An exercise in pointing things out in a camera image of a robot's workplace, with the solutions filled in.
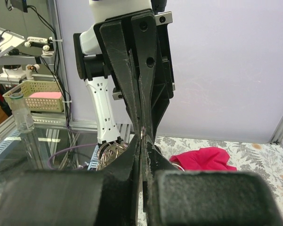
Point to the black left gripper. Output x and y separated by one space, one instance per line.
136 50

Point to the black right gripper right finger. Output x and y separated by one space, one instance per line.
174 197

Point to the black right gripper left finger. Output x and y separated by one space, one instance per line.
108 197

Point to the large metal keyring with keys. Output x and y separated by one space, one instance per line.
108 152

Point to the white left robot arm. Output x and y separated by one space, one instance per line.
93 71

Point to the crumpled pink cloth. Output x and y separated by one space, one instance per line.
204 159

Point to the perforated beige basket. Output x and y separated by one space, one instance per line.
40 96

